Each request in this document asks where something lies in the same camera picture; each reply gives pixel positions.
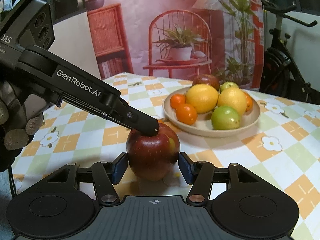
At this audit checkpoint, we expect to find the bright red apple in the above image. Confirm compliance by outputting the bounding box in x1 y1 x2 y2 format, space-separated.
126 123 180 181

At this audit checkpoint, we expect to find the orange tangerine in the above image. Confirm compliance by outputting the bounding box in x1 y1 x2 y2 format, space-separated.
244 92 253 112
170 94 185 109
176 103 197 125

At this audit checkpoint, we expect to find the yellow lemon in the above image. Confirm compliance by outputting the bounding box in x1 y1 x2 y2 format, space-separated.
185 83 219 114
217 87 247 115

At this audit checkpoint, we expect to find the dark red apple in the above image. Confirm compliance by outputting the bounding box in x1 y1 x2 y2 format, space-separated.
192 74 220 90

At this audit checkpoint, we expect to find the small green apple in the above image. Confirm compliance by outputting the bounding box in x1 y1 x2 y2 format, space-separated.
220 81 239 93

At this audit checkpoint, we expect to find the gloved left hand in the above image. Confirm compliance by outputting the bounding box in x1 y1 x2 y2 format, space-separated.
1 81 52 172

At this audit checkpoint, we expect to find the beige round plate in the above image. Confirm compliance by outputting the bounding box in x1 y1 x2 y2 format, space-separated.
162 86 261 138

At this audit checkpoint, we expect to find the checkered floral tablecloth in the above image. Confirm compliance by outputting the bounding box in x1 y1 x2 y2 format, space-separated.
12 73 319 239

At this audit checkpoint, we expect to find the black exercise bike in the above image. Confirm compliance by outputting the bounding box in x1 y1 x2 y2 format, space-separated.
259 0 319 105

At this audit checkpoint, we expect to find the pink printed backdrop cloth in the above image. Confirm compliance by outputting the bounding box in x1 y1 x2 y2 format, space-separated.
85 0 264 89

